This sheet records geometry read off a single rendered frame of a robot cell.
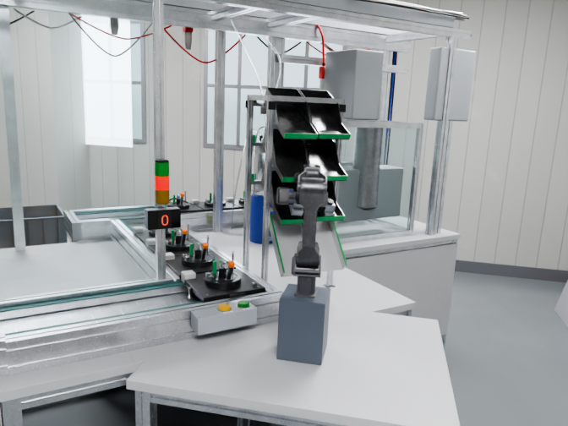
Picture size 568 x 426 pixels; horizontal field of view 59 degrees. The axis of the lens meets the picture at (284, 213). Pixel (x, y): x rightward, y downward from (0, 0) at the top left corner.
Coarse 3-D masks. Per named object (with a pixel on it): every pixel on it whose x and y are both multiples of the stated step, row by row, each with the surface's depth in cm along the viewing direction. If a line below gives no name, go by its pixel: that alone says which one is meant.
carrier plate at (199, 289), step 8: (240, 272) 200; (184, 280) 189; (192, 280) 189; (200, 280) 190; (248, 280) 192; (200, 288) 181; (208, 288) 181; (216, 288) 182; (224, 288) 182; (232, 288) 182; (240, 288) 183; (248, 288) 183; (256, 288) 183; (264, 288) 185; (200, 296) 176; (208, 296) 174; (216, 296) 175; (224, 296) 177
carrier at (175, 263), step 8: (208, 240) 214; (192, 248) 212; (200, 248) 210; (208, 248) 214; (168, 256) 211; (176, 256) 217; (184, 256) 208; (192, 256) 211; (200, 256) 209; (208, 256) 212; (216, 256) 219; (168, 264) 206; (176, 264) 207; (184, 264) 205; (192, 264) 203; (200, 264) 204; (208, 264) 205; (216, 264) 209; (176, 272) 198; (200, 272) 199
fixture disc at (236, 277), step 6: (204, 276) 188; (216, 276) 188; (234, 276) 189; (240, 276) 189; (204, 282) 186; (210, 282) 183; (216, 282) 182; (222, 282) 182; (228, 282) 183; (234, 282) 184; (240, 282) 188
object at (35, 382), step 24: (216, 240) 285; (240, 240) 287; (336, 288) 218; (360, 288) 219; (384, 288) 220; (336, 312) 193; (360, 312) 194; (384, 312) 199; (216, 336) 169; (240, 336) 170; (96, 360) 150; (120, 360) 151; (144, 360) 152; (0, 384) 136; (24, 384) 137; (48, 384) 138; (72, 384) 142
